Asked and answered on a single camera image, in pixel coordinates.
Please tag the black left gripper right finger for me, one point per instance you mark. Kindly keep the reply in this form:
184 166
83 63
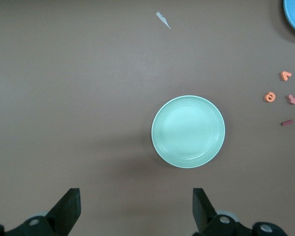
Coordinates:
206 221

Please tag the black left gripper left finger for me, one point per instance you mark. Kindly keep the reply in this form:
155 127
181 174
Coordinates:
64 216

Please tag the dark red letter l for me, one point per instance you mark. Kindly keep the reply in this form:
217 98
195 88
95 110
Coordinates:
286 122

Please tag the orange letter e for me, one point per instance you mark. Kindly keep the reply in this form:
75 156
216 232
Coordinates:
267 97

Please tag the pale green plate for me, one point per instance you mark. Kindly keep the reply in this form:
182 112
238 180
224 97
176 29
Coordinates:
188 131

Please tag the brown table cover sheet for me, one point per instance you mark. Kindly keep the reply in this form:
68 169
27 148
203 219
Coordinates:
64 73

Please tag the pink letter f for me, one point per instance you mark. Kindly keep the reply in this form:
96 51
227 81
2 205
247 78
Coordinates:
293 99

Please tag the orange letter v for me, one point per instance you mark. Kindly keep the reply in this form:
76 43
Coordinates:
285 76

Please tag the small grey paper scrap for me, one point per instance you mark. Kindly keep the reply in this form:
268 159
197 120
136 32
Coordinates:
163 19

